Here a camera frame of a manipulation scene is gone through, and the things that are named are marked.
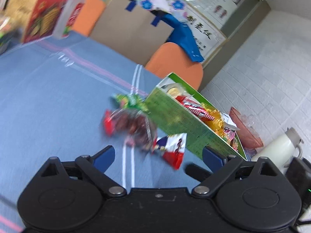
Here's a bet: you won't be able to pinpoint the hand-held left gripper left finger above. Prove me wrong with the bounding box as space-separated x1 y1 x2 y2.
40 146 127 198

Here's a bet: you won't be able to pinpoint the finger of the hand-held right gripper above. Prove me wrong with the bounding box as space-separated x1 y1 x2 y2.
186 164 212 183

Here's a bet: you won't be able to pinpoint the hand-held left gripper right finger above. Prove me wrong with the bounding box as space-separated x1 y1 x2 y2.
191 146 279 198

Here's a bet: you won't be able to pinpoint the red white blue snack packet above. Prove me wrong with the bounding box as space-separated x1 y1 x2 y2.
152 133 187 170

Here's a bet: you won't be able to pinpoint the yellow snack packet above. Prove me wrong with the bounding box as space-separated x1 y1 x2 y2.
202 103 225 136

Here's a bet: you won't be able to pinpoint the red packet with brown contents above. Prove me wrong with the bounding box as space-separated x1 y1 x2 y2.
101 109 158 150

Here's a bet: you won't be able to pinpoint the green cardboard box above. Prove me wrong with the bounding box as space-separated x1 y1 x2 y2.
145 72 248 161

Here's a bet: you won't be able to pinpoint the red white striped snack packet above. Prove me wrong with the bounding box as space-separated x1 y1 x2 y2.
175 96 215 122

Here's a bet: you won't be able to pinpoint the green snack packet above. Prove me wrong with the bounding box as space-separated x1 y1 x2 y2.
110 93 149 112

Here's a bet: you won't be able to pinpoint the round golden snack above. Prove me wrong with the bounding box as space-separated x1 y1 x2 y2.
166 84 183 97

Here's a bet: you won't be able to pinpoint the white kettle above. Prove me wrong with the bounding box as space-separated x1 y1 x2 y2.
250 127 304 175

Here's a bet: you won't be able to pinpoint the pink plastic bowl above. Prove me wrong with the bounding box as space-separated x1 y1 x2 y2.
229 106 264 148

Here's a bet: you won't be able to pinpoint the clear plastic wrapper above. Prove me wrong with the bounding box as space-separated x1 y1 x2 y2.
239 114 258 133

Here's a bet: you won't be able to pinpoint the orange chair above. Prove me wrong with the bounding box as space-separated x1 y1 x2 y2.
145 42 204 90
72 0 107 37

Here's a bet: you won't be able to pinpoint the blue plastic bag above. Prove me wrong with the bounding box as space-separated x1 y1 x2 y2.
160 13 204 62

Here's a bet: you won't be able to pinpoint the white bottle with red label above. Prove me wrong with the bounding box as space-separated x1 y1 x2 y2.
53 0 91 39

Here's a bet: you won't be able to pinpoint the red snack box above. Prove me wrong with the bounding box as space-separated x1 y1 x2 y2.
21 0 74 43

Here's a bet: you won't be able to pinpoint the yellow brown box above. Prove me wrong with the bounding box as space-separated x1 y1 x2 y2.
3 0 39 17

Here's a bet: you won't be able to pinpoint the wall poster with large lettering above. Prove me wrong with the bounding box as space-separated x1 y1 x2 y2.
182 5 227 59

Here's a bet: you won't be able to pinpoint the brown paper bag blue handles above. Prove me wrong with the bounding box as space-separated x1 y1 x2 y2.
90 0 175 66

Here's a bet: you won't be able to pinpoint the laminated wall poster with charts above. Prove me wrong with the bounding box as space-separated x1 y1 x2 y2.
187 0 253 30

